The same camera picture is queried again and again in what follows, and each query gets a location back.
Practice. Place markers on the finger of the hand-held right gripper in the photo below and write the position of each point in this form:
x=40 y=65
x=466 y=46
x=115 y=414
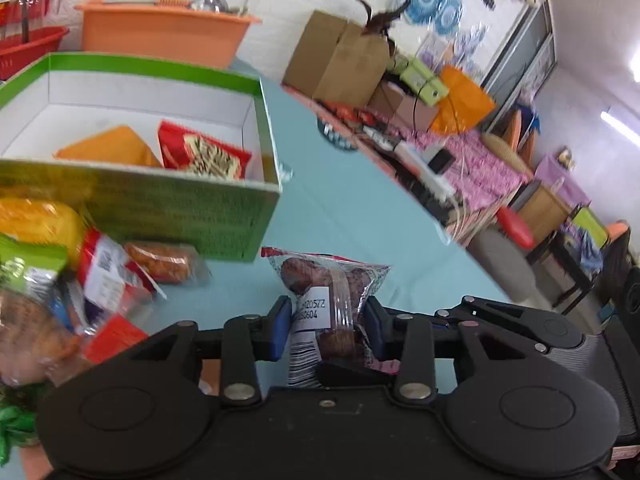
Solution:
x=480 y=310

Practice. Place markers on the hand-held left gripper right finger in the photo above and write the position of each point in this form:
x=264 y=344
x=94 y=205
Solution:
x=375 y=332

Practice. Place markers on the yellow snack packet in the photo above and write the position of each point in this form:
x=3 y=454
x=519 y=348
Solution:
x=37 y=222

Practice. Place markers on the metal bowl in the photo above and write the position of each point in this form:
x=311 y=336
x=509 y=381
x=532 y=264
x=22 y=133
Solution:
x=212 y=0

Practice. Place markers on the orange bag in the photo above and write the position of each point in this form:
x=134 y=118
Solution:
x=462 y=102

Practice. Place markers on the teal tablecloth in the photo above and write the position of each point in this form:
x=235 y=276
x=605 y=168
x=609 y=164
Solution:
x=345 y=220

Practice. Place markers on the black charger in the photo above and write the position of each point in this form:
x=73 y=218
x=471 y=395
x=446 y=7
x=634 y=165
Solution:
x=441 y=161

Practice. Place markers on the white power strip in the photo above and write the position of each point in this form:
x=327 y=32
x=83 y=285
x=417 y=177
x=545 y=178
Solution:
x=430 y=180

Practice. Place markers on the green foil wrapper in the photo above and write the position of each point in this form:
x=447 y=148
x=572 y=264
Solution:
x=15 y=420

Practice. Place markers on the dark red plant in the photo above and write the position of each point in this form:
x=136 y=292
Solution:
x=377 y=17

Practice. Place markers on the round blue patterned coaster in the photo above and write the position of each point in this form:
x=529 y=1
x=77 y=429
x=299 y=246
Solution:
x=335 y=135

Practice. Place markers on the wooden cabinet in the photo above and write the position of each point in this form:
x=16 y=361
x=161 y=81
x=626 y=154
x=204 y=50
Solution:
x=542 y=210

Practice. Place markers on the clear bread packet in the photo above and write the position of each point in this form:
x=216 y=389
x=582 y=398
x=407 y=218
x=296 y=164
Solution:
x=30 y=335

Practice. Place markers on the red white snack packet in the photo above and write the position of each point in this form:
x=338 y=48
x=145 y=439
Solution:
x=107 y=270

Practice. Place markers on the clear orange biscuit packet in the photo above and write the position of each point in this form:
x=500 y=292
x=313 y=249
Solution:
x=160 y=262

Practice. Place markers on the small cardboard box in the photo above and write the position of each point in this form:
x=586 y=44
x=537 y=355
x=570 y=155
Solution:
x=400 y=105

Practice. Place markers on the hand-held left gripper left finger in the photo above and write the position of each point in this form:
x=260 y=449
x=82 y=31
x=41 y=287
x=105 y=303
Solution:
x=280 y=330

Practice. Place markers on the clear chocolate muffin packet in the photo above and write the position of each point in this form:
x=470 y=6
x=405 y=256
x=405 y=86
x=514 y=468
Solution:
x=327 y=285

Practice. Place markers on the red orange snack packet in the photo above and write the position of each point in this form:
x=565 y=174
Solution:
x=112 y=337

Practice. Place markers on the red plastic basin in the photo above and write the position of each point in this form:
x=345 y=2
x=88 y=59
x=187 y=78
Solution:
x=30 y=52

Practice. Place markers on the large cardboard box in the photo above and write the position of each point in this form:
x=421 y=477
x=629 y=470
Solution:
x=335 y=57

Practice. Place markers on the orange plastic basin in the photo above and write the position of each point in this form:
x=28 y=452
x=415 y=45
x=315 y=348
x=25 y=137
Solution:
x=160 y=35

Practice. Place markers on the pink floral tablecloth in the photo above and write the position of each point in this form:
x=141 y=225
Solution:
x=485 y=175

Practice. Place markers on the green snack packet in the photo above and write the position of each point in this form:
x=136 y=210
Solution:
x=27 y=265

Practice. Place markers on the green cardboard box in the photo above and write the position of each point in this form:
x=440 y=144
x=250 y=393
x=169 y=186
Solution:
x=190 y=210

